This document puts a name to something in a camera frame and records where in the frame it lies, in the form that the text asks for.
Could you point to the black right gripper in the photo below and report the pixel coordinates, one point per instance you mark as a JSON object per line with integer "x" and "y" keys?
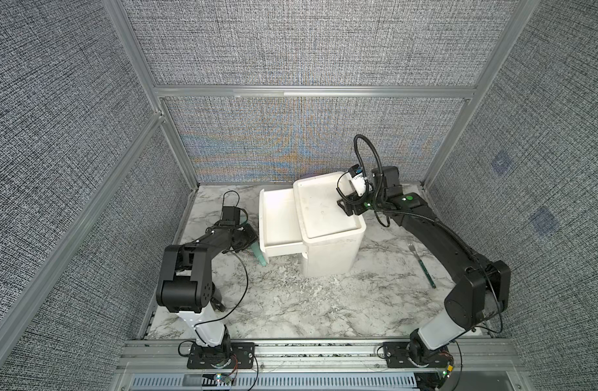
{"x": 346, "y": 205}

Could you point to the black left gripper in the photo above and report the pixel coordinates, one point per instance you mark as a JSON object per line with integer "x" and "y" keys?
{"x": 239, "y": 237}

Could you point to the teal toy microphone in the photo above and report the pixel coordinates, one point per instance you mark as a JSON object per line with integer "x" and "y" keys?
{"x": 258, "y": 254}

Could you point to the white pull-out drawer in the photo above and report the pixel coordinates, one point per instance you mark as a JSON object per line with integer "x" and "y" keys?
{"x": 278, "y": 225}

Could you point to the white plastic drawer cabinet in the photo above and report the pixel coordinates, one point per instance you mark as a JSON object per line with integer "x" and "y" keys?
{"x": 331, "y": 237}

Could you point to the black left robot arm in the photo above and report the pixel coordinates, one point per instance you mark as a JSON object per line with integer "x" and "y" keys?
{"x": 186, "y": 288}

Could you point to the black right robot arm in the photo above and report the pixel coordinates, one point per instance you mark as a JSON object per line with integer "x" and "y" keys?
{"x": 481, "y": 290}

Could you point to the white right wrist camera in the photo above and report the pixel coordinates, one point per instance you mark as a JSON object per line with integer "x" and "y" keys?
{"x": 357, "y": 179}

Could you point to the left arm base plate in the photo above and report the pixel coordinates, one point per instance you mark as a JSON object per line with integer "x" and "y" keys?
{"x": 223, "y": 357}

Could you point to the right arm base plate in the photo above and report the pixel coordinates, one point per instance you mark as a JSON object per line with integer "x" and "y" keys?
{"x": 401, "y": 355}

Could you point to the aluminium mounting rail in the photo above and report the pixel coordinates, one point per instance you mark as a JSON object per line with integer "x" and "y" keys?
{"x": 345, "y": 355}

